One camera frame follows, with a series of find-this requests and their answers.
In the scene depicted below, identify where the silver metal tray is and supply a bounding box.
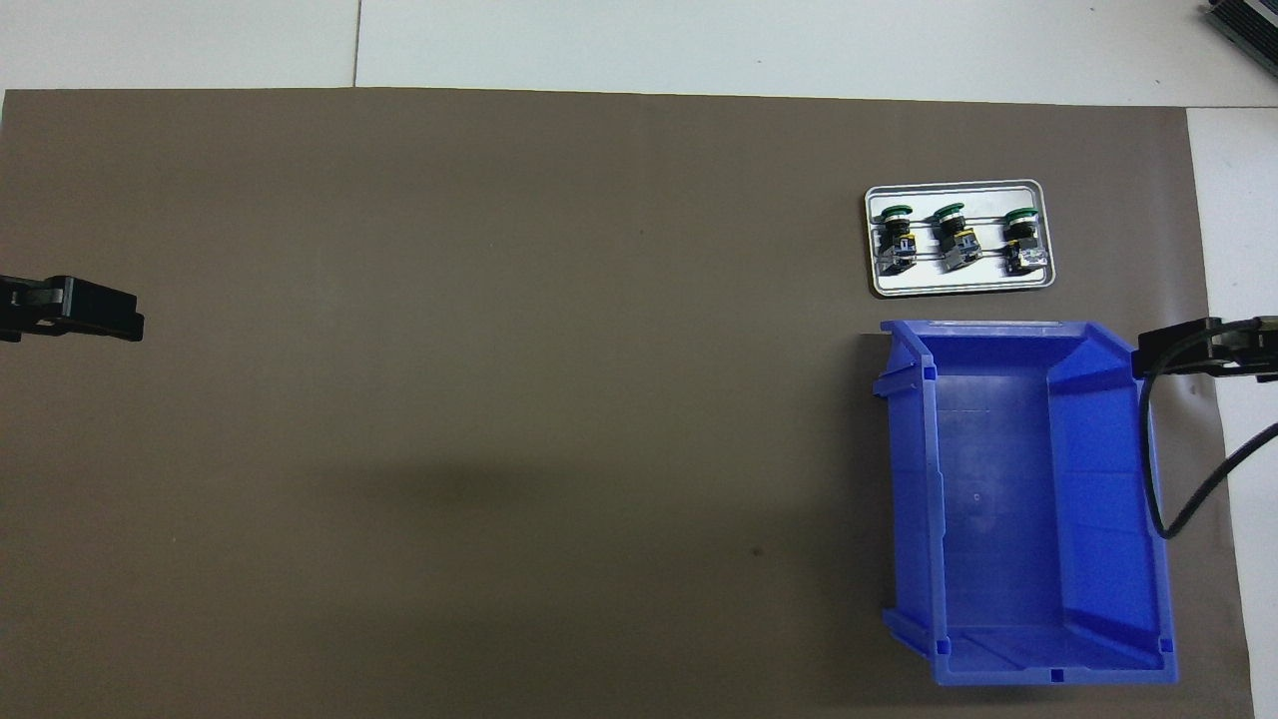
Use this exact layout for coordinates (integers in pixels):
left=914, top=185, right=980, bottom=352
left=864, top=179, right=1057, bottom=299

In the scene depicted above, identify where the grey ribbed metal device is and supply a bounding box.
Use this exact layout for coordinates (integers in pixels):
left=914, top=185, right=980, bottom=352
left=1202, top=0, right=1278, bottom=64

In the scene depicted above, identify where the brown table mat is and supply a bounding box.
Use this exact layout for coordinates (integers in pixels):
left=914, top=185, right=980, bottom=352
left=0, top=87, right=1255, bottom=719

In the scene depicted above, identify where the blue plastic storage bin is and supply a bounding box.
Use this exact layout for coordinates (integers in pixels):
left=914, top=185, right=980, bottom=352
left=872, top=319, right=1180, bottom=687

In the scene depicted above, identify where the green push button switch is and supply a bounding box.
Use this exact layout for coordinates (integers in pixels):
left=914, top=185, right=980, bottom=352
left=1001, top=207, right=1049, bottom=278
left=931, top=203, right=981, bottom=273
left=871, top=203, right=920, bottom=277

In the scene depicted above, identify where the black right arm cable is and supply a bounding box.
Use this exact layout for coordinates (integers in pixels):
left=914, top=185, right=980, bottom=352
left=1139, top=330, right=1278, bottom=541

